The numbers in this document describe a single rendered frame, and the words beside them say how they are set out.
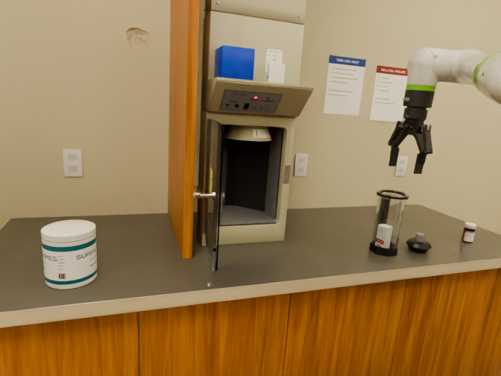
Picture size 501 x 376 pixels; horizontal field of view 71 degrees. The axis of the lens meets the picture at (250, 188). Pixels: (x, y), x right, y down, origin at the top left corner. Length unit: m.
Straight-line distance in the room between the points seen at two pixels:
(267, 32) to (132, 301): 0.90
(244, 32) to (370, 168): 1.12
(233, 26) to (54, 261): 0.85
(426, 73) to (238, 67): 0.62
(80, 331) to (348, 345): 0.86
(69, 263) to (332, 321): 0.82
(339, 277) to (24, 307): 0.85
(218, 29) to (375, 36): 1.01
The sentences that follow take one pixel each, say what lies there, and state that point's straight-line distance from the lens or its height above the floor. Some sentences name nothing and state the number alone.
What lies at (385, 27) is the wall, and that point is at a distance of 2.03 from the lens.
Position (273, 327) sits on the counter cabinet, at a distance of 1.18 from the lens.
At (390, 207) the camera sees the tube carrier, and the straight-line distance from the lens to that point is 1.32.
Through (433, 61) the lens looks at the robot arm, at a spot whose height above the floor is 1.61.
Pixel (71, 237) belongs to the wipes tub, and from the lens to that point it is 1.00.
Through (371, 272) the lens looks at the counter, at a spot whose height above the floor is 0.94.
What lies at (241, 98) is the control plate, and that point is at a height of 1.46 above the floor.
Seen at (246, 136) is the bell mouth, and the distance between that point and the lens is 1.24.
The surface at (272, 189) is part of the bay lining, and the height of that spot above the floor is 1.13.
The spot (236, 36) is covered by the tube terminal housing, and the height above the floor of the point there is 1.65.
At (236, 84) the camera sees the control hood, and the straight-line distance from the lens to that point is 1.08.
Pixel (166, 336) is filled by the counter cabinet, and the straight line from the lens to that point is 1.09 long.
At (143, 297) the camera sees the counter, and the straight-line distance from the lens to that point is 0.98.
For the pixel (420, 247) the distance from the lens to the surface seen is 1.46.
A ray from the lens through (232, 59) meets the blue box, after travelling 1.09.
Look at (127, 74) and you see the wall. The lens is 1.58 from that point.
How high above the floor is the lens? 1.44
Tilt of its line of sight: 13 degrees down
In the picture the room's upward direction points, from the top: 4 degrees clockwise
